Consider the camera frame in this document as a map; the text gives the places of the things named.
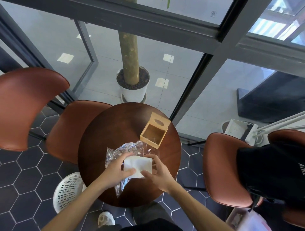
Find clear plastic bag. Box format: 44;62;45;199
105;140;153;198

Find white round planter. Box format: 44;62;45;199
221;120;255;136

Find brown leather chair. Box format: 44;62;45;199
202;129;305;229
0;67;113;165

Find white plant pot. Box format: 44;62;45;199
116;66;151;103

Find person's right hand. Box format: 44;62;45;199
140;154;179;194

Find person's right forearm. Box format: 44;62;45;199
168;182;235;231

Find pink plastic container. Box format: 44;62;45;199
225;207;272;231

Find dark grey window frame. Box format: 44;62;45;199
0;0;305;127

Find green potted tree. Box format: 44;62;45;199
118;0;171;86

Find black garment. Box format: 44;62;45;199
236;140;305;212

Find person's left hand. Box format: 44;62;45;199
98;152;137;191

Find person's left forearm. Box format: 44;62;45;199
42;182;110;231

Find white perforated plastic basket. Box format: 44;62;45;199
53;172;87;214

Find person's white shoe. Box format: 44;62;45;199
98;211;116;228

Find light wooden box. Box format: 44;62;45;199
139;112;172;150

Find grey glass door frame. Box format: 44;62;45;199
71;20;99;96

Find dark grey plinth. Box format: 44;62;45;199
236;71;305;124

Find person's black trousers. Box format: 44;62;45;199
132;201;177;225

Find white tissue pack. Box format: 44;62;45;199
123;156;153;179

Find person's black shirt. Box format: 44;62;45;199
98;218;184;231

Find white metal stand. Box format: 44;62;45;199
245;110;305;146

